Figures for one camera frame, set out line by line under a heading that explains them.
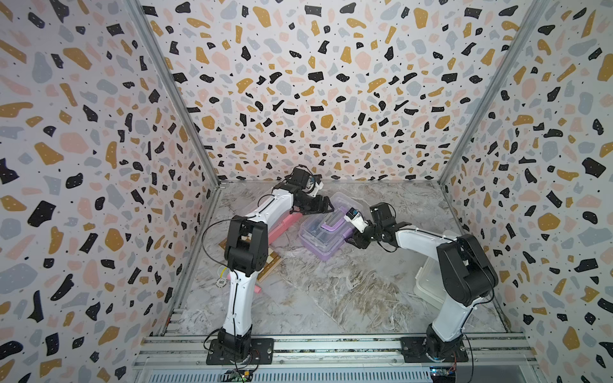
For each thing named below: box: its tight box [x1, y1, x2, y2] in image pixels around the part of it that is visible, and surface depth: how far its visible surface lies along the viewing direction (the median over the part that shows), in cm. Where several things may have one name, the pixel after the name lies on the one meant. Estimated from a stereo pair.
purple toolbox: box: [298, 192, 364, 261], surface depth 94 cm
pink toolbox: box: [267, 210, 304, 245], surface depth 99 cm
